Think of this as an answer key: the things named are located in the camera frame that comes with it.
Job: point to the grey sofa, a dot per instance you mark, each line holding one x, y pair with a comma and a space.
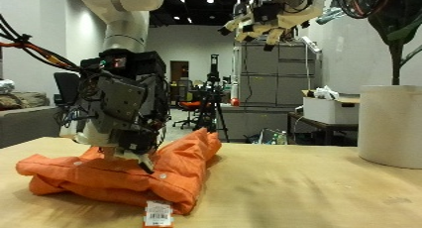
27, 125

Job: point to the grey filing cabinet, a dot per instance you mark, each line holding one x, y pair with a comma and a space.
277, 76

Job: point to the black camera tripod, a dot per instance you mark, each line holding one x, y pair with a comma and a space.
212, 102

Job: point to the white round plant pot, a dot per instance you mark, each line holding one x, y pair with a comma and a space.
392, 125

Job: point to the red ball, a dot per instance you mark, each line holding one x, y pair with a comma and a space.
235, 102

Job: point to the white plastic bag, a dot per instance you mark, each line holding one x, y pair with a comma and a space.
325, 93

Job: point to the orange shirt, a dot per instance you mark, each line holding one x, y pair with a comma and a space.
176, 175

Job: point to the green potted plant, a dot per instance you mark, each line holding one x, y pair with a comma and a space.
396, 33

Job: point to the green plastic bottle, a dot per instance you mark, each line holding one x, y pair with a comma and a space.
277, 138

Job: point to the brown sofa cushion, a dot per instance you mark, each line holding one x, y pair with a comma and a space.
22, 100

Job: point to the dark side table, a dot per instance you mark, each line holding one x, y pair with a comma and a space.
321, 125

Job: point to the orange seat office chair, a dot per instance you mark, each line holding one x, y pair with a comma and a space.
189, 105

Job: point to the silver foil bundle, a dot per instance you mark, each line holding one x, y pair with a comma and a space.
6, 86

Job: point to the white power strip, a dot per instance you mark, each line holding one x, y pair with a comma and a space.
310, 44

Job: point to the brown door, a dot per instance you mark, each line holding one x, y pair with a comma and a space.
179, 71

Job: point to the grey low cabinet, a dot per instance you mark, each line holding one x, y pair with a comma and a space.
255, 122

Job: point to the black office chair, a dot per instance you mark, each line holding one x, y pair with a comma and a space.
65, 86

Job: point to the white cardboard box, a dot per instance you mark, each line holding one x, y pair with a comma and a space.
328, 110

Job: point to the white price tag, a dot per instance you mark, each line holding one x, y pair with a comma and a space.
159, 214

